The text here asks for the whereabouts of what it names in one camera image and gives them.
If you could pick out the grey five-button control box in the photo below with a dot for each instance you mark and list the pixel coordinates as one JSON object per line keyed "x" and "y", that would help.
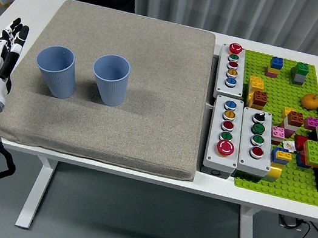
{"x": 214, "y": 135}
{"x": 222, "y": 74}

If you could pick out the grey-brown fabric mat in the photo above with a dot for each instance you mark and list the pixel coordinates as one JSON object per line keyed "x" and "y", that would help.
{"x": 151, "y": 93}

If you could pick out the orange fruit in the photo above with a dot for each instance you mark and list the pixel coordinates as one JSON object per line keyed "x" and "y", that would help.
{"x": 310, "y": 102}

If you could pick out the blue building block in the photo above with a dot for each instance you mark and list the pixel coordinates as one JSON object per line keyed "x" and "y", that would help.
{"x": 276, "y": 62}
{"x": 278, "y": 158}

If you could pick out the magenta building block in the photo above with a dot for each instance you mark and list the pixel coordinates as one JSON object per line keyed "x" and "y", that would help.
{"x": 311, "y": 123}

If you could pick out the brown building block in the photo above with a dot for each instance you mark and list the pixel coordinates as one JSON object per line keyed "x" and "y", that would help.
{"x": 295, "y": 118}
{"x": 260, "y": 99}

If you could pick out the red building block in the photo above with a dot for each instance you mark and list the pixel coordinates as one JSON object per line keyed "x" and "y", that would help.
{"x": 300, "y": 143}

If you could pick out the green studded baseplate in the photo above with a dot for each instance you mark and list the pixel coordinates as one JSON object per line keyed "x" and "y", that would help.
{"x": 278, "y": 90}

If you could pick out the grey building block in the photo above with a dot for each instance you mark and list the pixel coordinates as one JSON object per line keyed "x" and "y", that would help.
{"x": 298, "y": 78}

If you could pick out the blue ribbed plastic cup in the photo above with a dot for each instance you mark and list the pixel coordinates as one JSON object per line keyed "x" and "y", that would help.
{"x": 60, "y": 77}
{"x": 112, "y": 87}

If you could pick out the yellow building block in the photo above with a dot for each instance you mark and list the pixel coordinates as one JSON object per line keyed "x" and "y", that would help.
{"x": 249, "y": 100}
{"x": 256, "y": 83}
{"x": 287, "y": 112}
{"x": 273, "y": 70}
{"x": 274, "y": 171}

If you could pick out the large green building block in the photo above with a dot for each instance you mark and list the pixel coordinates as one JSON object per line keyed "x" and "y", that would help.
{"x": 313, "y": 153}

